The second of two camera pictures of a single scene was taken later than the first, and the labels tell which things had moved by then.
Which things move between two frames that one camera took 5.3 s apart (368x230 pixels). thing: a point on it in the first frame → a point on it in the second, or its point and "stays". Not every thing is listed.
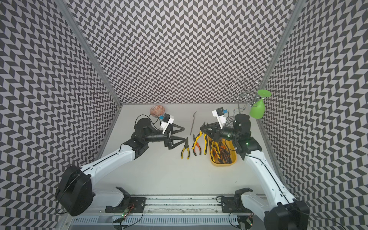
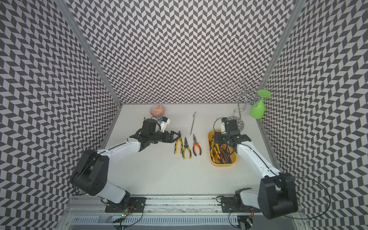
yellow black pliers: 200,133 → 180,139
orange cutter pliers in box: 224,156 stays
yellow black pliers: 186,145 stays
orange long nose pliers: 193,149 stays
